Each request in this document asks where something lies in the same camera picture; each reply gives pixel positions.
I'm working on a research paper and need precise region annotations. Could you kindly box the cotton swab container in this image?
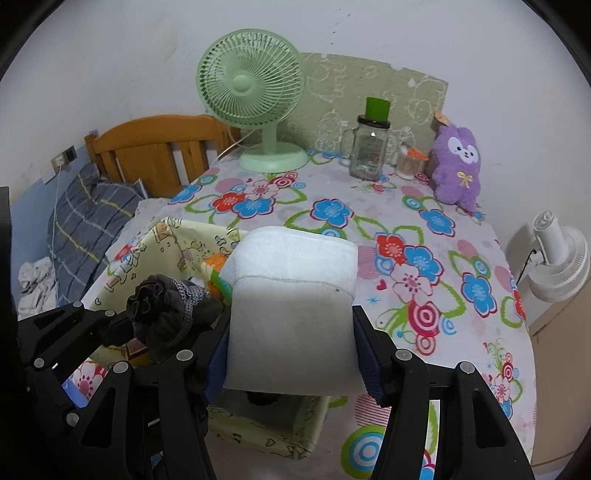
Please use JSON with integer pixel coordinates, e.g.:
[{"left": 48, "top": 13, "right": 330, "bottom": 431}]
[{"left": 396, "top": 144, "right": 429, "bottom": 180}]

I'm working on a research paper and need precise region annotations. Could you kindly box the crumpled white cloth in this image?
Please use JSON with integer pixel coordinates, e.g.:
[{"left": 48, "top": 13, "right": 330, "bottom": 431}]
[{"left": 17, "top": 257, "right": 58, "bottom": 321}]

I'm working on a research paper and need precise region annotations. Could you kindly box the green patterned wall board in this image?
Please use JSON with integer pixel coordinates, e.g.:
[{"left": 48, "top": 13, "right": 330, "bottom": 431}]
[{"left": 277, "top": 53, "right": 449, "bottom": 165}]

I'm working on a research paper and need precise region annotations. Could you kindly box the yellow cartoon storage box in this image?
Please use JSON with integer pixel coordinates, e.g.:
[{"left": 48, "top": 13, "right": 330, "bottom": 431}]
[{"left": 82, "top": 217, "right": 329, "bottom": 460}]

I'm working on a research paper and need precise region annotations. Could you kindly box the floral tablecloth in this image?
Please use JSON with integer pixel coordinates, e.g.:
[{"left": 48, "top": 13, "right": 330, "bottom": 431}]
[{"left": 59, "top": 148, "right": 539, "bottom": 480}]

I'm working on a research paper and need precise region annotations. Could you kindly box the green cup on jar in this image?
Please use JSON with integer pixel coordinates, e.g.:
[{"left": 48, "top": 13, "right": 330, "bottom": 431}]
[{"left": 365, "top": 97, "right": 391, "bottom": 122}]

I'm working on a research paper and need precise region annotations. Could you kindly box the wall power socket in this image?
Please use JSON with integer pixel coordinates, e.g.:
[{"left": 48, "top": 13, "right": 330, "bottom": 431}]
[{"left": 51, "top": 146, "right": 77, "bottom": 174}]

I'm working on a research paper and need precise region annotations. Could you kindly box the fan black power cable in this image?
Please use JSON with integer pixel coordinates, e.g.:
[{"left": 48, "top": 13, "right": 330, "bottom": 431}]
[{"left": 515, "top": 248, "right": 539, "bottom": 287}]

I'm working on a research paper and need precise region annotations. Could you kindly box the glass mason jar mug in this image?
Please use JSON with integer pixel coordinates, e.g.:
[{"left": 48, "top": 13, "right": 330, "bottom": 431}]
[{"left": 341, "top": 115, "right": 391, "bottom": 182}]

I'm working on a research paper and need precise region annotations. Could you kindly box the wooden bed headboard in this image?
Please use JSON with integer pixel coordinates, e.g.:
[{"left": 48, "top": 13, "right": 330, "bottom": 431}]
[{"left": 85, "top": 114, "right": 242, "bottom": 198}]

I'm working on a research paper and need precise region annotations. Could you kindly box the purple plush bunny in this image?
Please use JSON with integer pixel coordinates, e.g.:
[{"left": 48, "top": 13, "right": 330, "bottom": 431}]
[{"left": 428, "top": 123, "right": 481, "bottom": 212}]

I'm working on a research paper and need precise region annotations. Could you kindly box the green desk fan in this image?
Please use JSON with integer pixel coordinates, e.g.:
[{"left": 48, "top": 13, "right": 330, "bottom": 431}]
[{"left": 197, "top": 29, "right": 308, "bottom": 173}]

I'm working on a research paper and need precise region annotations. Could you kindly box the grey plaid pillow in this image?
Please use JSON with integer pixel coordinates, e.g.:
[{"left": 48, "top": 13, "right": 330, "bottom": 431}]
[{"left": 47, "top": 163, "right": 143, "bottom": 305}]

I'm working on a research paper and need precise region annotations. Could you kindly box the white foam cushion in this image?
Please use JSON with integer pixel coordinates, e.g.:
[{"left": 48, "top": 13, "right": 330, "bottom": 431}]
[{"left": 221, "top": 226, "right": 365, "bottom": 396}]

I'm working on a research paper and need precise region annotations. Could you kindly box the white standing fan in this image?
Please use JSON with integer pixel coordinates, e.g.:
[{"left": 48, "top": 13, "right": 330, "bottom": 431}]
[{"left": 515, "top": 210, "right": 590, "bottom": 303}]

